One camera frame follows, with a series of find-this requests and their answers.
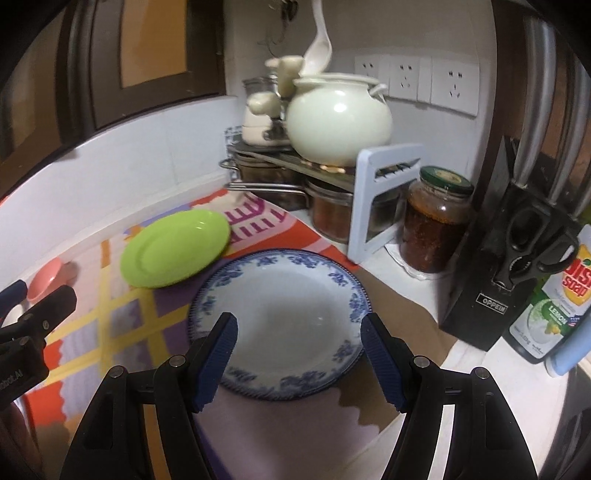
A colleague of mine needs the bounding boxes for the white ceramic pot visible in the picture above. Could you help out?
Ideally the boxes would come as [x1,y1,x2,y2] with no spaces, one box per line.
[286,72,394,166]

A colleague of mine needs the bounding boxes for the white wall socket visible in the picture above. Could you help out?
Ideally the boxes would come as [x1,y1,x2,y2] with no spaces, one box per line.
[355,55,391,96]
[430,58,480,116]
[388,55,435,103]

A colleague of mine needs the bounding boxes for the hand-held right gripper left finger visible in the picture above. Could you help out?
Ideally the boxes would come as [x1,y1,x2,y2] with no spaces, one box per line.
[60,312,239,480]

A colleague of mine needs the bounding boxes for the white kitchen shelf rack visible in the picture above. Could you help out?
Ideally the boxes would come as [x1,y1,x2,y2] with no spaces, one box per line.
[219,127,426,265]

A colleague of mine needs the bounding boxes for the colourful patterned mat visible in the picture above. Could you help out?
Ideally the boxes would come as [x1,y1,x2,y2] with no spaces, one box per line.
[14,189,393,480]

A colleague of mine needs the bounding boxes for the green plate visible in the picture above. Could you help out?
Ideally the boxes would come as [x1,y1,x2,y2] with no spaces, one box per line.
[120,209,232,289]

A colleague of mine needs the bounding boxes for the chili sauce jar green lid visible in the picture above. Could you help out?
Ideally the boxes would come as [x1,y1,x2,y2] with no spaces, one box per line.
[399,166,475,274]

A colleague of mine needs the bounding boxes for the steel handled knife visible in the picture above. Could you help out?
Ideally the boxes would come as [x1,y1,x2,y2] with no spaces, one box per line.
[518,18,556,188]
[549,60,591,219]

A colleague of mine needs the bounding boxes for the brown paper sheet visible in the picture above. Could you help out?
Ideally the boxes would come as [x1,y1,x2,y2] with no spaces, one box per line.
[330,251,459,430]

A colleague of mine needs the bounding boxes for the dark wooden window frame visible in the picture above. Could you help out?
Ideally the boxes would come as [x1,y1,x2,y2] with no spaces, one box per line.
[0,0,228,163]

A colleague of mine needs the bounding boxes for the glass jar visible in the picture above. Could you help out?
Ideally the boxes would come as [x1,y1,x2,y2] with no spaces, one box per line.
[305,180,359,244]

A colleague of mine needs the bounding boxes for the dish soap bottle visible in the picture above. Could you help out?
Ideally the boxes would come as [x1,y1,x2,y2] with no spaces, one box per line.
[503,230,591,365]

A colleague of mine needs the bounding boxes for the black scissors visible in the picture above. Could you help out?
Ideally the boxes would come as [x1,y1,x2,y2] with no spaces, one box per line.
[492,205,581,292]

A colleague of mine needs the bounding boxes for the white ladle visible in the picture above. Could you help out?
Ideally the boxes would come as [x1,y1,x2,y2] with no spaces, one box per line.
[300,0,334,75]

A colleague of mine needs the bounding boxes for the blue patterned white plate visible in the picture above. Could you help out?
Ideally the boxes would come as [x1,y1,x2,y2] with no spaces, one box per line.
[187,248,373,401]

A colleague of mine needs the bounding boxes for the pink bowl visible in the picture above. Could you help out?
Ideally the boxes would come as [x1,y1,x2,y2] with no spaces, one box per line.
[26,257,71,303]

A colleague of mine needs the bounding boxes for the glass pot lid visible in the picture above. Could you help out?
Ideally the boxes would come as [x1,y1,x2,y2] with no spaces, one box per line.
[243,75,280,100]

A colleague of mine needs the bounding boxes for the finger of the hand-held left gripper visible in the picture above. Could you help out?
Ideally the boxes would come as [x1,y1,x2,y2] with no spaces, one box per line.
[0,280,29,326]
[17,286,78,352]

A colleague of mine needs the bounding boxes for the black knife block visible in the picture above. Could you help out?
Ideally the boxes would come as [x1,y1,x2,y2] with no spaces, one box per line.
[438,178,583,352]

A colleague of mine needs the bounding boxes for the black wall hook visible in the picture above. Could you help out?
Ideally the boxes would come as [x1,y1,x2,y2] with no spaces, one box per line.
[276,0,302,23]

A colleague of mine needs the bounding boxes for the light blue bottle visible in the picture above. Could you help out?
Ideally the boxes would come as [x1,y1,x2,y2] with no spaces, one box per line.
[545,318,591,379]

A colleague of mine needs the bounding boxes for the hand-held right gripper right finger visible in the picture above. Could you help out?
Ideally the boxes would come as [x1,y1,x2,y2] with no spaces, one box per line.
[360,312,539,480]

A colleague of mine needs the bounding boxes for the steel pot with lid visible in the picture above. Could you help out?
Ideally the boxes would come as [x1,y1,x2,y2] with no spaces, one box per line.
[242,91,289,147]

